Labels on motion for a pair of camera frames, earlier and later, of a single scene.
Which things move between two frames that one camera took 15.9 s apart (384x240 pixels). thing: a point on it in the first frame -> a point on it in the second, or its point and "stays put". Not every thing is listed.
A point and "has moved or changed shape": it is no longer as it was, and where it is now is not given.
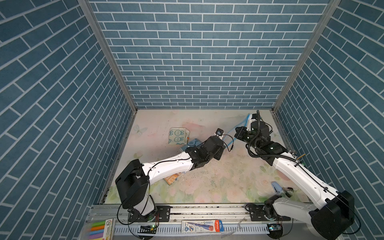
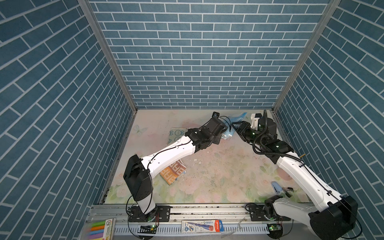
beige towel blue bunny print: x=178 y=135 stays put
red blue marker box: x=202 y=226 stays put
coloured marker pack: x=103 y=230 stays put
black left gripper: x=219 y=151 -> x=218 y=137
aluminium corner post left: x=87 y=7 stays put
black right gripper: x=238 y=134 stays put
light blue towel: x=193 y=142 has moved or changed shape
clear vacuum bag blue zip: x=230 y=136 -> x=229 y=120
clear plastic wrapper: x=225 y=233 stays put
